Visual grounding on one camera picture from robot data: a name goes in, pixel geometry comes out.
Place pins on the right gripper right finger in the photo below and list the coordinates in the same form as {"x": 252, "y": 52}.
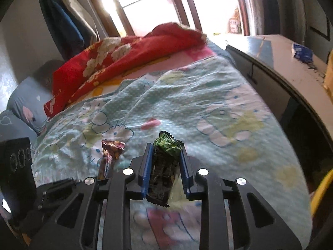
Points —
{"x": 233, "y": 213}

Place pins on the white top coffee table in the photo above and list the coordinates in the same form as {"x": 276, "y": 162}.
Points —
{"x": 273, "y": 54}

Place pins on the yellow rimmed black trash bin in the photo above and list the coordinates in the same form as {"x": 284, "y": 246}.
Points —
{"x": 319, "y": 194}

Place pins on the blue tissue pack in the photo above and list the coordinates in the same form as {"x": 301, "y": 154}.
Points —
{"x": 302, "y": 53}

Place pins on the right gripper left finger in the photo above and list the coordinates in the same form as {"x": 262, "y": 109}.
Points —
{"x": 107, "y": 199}

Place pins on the wooden framed glass door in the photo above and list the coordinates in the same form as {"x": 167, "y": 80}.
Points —
{"x": 138, "y": 17}

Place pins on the tan paper bag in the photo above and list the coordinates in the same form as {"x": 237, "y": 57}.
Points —
{"x": 328, "y": 80}

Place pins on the green snack wrapper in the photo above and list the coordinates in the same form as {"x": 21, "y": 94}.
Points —
{"x": 165, "y": 168}

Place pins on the grey right curtain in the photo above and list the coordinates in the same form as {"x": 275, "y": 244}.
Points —
{"x": 284, "y": 17}

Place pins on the dark left curtain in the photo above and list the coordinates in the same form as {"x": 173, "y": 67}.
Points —
{"x": 72, "y": 28}

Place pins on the light blue cartoon bed sheet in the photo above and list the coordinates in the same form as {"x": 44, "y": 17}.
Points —
{"x": 208, "y": 105}

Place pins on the brown foil candy wrapper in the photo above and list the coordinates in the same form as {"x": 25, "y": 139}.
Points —
{"x": 111, "y": 153}

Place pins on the grey blue pillow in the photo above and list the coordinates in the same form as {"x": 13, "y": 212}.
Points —
{"x": 28, "y": 99}

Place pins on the red floral quilt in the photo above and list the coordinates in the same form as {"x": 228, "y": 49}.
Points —
{"x": 113, "y": 56}

